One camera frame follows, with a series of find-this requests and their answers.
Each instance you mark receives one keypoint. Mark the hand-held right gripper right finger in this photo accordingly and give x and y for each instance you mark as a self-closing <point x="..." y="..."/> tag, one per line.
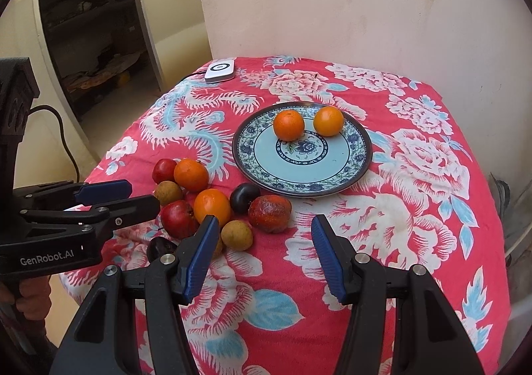
<point x="330" y="252"/>

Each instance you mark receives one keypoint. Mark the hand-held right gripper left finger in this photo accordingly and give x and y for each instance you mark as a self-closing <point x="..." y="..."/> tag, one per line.
<point x="203" y="252"/>

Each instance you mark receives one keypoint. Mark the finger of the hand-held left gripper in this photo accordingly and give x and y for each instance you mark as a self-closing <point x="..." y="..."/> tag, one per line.
<point x="104" y="189"/>
<point x="133" y="208"/>

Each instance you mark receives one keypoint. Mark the large red apple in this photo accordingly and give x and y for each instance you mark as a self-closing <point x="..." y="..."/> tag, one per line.
<point x="179" y="219"/>

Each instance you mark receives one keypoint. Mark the orange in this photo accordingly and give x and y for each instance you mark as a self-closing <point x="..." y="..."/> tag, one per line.
<point x="212" y="204"/>
<point x="328" y="121"/>
<point x="289" y="125"/>

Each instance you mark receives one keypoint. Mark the small red apple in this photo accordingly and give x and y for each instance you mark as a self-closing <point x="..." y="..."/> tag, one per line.
<point x="164" y="170"/>

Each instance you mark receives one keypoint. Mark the bumpy tangerine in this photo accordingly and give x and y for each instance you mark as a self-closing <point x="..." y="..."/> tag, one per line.
<point x="191" y="174"/>

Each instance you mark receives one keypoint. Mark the dark purple plum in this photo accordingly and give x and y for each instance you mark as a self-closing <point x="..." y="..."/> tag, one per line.
<point x="158" y="247"/>
<point x="245" y="197"/>

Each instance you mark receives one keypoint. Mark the mottled red fruit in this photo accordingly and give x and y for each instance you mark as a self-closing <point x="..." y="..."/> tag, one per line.
<point x="270" y="213"/>

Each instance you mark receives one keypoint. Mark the blue patterned ceramic plate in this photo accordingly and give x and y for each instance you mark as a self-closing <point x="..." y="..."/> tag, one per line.
<point x="307" y="167"/>

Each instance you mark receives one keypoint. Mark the person's left hand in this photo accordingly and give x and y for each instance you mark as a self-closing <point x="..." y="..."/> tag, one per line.
<point x="35" y="296"/>

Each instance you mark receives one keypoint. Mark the red floral tablecloth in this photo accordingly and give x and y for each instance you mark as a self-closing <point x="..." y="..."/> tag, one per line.
<point x="399" y="208"/>

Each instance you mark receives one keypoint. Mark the small yellow container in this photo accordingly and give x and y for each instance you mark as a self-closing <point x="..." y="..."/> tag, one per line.
<point x="123" y="78"/>

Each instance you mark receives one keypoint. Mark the round tray of clutter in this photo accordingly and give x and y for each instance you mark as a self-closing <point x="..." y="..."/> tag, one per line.
<point x="99" y="67"/>

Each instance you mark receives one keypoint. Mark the white rectangular device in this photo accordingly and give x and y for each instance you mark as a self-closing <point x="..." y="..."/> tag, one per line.
<point x="221" y="68"/>

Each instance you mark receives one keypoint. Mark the cream door frame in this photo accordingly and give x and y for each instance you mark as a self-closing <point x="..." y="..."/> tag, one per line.
<point x="145" y="5"/>

